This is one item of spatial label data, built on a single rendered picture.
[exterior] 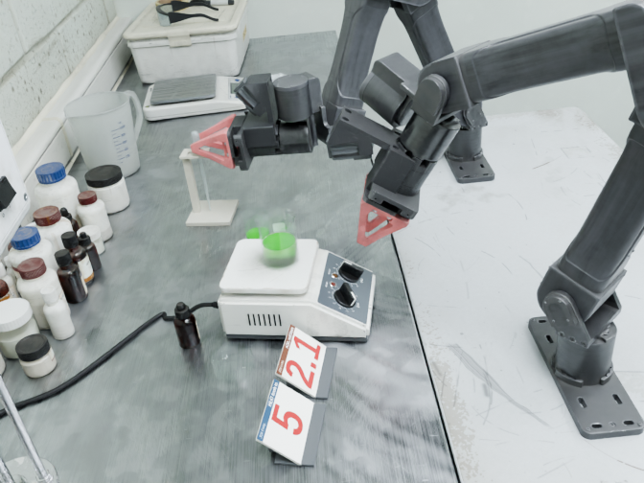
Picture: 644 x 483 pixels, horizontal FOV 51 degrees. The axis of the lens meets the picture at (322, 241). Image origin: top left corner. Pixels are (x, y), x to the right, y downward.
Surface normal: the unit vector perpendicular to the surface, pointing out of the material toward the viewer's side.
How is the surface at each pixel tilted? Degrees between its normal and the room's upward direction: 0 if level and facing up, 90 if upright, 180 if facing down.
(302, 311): 90
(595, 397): 0
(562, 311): 90
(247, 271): 0
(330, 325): 90
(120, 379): 0
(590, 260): 81
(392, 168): 90
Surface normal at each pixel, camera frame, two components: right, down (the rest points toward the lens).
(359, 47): 0.42, 0.44
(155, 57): 0.00, 0.59
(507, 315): -0.08, -0.83
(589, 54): -0.76, 0.48
